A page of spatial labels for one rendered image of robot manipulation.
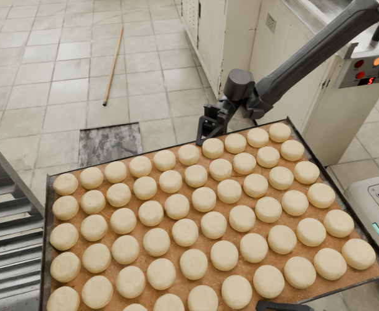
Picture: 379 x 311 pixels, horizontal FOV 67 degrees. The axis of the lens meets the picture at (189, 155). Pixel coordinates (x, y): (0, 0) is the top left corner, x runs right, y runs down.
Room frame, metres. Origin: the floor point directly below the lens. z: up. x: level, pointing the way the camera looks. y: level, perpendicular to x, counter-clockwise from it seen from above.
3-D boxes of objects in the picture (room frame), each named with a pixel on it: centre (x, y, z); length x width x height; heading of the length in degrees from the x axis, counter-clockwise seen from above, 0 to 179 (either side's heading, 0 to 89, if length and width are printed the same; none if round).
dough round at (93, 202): (0.31, 0.20, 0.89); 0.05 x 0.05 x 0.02
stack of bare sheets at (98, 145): (1.12, 0.49, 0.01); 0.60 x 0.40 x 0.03; 11
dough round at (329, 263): (0.17, -0.24, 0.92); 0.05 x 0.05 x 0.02
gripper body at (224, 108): (0.57, -0.08, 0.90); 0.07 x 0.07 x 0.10; 60
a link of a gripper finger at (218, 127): (0.51, -0.04, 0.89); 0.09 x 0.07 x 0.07; 150
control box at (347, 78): (0.99, -0.71, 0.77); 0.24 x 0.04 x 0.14; 103
